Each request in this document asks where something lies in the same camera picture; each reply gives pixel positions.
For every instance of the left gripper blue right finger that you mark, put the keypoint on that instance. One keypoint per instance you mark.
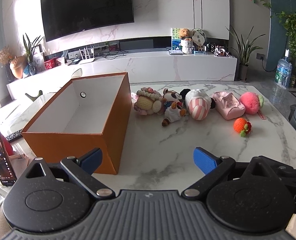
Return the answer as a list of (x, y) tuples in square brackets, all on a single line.
[(207, 162)]

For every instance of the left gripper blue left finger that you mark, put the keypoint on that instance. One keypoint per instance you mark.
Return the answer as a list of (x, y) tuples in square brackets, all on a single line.
[(86, 164)]

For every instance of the orange crochet carrot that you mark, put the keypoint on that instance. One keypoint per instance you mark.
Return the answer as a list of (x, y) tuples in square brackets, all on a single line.
[(242, 127)]

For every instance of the small pink backpack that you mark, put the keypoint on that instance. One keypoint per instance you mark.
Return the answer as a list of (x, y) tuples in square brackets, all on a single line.
[(228, 105)]

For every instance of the white pink striped dog plush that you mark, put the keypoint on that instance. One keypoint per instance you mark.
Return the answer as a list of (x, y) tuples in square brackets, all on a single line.
[(197, 102)]

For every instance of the pink peach plush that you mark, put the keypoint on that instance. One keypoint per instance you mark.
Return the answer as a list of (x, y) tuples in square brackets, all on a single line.
[(252, 102)]

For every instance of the crochet bunny flower doll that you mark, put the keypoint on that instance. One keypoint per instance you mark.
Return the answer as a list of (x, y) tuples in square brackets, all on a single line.
[(148, 102)]

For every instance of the orange cardboard box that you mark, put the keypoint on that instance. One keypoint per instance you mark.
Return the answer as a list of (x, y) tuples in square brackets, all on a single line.
[(86, 113)]

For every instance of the black smartphone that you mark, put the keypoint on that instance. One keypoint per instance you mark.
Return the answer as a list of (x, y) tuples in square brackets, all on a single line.
[(7, 174)]

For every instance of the white wifi router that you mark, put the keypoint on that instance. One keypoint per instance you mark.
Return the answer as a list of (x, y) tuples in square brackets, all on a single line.
[(85, 56)]

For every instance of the red storage box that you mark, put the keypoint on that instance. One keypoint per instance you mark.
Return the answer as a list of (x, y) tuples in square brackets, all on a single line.
[(52, 63)]

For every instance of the white marble tv console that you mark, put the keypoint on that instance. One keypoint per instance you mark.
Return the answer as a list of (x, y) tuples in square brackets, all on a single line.
[(146, 67)]

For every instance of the green plant in vase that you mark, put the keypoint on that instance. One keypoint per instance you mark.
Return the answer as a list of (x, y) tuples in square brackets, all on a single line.
[(30, 47)]

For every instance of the cow figurine toys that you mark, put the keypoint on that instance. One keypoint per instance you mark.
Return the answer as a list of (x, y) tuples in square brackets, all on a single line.
[(217, 50)]

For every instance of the blue water bottle jug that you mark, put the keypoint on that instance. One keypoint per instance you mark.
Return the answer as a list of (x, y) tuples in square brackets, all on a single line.
[(283, 71)]

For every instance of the orange ceramic vase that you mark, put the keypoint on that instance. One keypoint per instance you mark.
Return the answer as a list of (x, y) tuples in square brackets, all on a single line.
[(17, 66)]

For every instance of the brown teddy bear figure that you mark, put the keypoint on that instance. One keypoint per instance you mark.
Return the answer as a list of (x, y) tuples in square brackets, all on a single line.
[(186, 40)]

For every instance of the potted green leaf plant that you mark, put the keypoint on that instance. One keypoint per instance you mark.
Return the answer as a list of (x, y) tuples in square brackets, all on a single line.
[(245, 47)]

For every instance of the round decorative fan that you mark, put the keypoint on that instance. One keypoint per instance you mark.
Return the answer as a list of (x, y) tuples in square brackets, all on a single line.
[(198, 38)]

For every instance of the dried flower bouquet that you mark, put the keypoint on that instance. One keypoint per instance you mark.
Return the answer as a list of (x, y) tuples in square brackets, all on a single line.
[(5, 56)]

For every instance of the hanging ivy plant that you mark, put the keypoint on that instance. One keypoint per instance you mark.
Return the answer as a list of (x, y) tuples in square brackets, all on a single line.
[(288, 21)]

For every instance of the blue green picture frame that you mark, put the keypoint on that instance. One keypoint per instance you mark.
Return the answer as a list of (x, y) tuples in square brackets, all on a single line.
[(176, 48)]

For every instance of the black wall television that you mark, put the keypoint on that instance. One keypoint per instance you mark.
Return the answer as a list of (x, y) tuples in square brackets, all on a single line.
[(65, 17)]

